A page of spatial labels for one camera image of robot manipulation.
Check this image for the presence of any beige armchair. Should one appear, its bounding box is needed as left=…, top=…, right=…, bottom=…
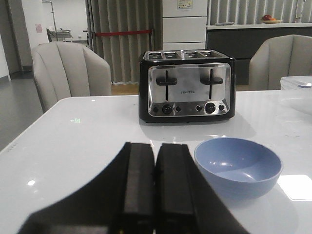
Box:
left=249, top=35, right=312, bottom=91
left=31, top=41, right=112, bottom=111

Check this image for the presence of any white refrigerator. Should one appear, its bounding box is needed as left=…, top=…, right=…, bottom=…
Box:
left=162, top=0, right=208, bottom=50

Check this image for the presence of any metal cart in background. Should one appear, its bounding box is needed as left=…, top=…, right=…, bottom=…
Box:
left=47, top=29, right=73, bottom=42

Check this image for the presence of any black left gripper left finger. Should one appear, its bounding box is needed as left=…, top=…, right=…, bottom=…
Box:
left=19, top=142, right=154, bottom=234

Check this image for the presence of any dark kitchen counter cabinet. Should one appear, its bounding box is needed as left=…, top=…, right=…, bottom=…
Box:
left=206, top=23, right=312, bottom=85

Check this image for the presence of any clear plastic food container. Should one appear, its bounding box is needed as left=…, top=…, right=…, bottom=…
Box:
left=280, top=76, right=312, bottom=115

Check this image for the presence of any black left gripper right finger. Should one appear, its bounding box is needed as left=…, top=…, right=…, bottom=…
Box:
left=156, top=144, right=247, bottom=234

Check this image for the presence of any red barrier tape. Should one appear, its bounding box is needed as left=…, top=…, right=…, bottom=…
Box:
left=95, top=29, right=152, bottom=37

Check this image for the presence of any fruit bowl on counter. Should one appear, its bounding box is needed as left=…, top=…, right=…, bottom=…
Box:
left=261, top=15, right=283, bottom=24

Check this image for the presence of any beige armchair right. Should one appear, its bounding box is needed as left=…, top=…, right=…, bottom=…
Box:
left=249, top=35, right=312, bottom=91

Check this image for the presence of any blue bowl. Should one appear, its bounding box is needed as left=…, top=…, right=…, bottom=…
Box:
left=194, top=137, right=283, bottom=199

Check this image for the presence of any black and chrome toaster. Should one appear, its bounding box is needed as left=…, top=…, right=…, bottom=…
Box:
left=138, top=49, right=236, bottom=123

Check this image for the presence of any beige armchair left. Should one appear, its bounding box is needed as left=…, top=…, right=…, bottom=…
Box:
left=31, top=41, right=112, bottom=111

